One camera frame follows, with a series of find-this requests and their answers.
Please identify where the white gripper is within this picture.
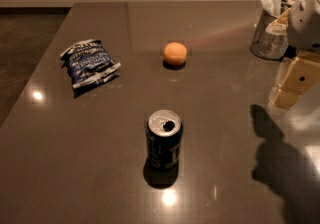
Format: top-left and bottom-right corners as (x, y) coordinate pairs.
(265, 0), (320, 109)

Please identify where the white crumpled napkin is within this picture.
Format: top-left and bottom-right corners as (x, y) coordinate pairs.
(260, 0), (282, 17)

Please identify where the orange fruit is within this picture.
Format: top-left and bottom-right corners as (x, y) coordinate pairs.
(163, 42), (187, 66)

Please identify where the dark soda can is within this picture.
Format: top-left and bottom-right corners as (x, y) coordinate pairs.
(145, 110), (183, 170)

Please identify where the blue chip bag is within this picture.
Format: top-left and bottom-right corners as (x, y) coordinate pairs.
(60, 39), (121, 89)

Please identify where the metal mesh basket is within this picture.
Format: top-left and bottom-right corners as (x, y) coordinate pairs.
(250, 0), (296, 61)

